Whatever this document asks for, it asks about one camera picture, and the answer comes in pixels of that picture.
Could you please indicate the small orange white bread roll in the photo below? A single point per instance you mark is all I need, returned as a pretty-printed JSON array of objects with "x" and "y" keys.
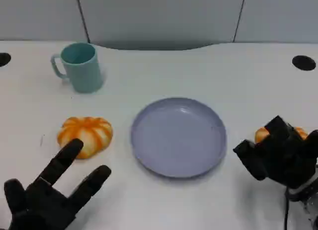
[{"x": 261, "y": 135}]

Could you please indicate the large orange white bread roll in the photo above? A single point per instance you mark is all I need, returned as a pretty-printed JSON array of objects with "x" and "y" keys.
[{"x": 92, "y": 130}]

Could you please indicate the black table grommet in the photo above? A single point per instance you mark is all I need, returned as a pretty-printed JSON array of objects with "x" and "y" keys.
[
  {"x": 4, "y": 59},
  {"x": 304, "y": 63}
]

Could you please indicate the pale green mug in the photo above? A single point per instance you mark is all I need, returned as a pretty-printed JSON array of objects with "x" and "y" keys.
[{"x": 83, "y": 73}]

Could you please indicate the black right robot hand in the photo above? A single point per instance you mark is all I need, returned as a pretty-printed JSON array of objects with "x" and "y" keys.
[{"x": 285, "y": 155}]

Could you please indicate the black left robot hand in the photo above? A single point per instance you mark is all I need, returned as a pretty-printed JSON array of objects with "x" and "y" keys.
[{"x": 39, "y": 202}]

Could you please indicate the lilac plate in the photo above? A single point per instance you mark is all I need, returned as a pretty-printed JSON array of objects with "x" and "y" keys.
[{"x": 179, "y": 138}]

